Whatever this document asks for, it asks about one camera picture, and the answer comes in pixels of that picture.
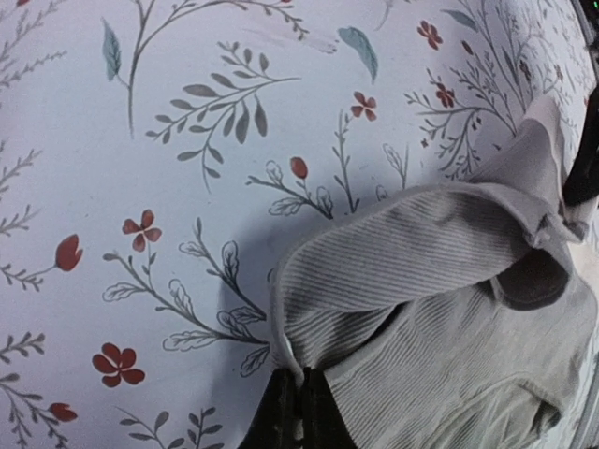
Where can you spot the floral tablecloth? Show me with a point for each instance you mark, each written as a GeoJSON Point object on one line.
{"type": "Point", "coordinates": [159, 159]}

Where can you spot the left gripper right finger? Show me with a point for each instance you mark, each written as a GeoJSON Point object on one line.
{"type": "Point", "coordinates": [322, 423]}

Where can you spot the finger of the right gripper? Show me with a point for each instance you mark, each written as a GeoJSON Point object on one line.
{"type": "Point", "coordinates": [582, 182]}

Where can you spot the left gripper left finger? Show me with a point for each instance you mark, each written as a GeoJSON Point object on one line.
{"type": "Point", "coordinates": [274, 424]}

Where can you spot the taupe underwear cream waistband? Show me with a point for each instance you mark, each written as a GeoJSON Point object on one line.
{"type": "Point", "coordinates": [455, 315]}

